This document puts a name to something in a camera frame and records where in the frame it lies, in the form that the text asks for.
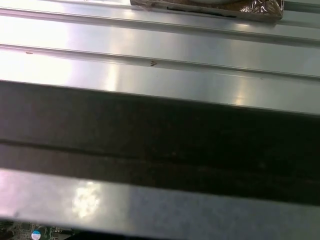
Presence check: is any open PC case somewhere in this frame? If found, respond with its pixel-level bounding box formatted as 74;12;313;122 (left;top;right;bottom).
0;79;320;240

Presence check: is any green motherboard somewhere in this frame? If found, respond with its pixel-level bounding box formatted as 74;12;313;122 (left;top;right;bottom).
0;219;75;240

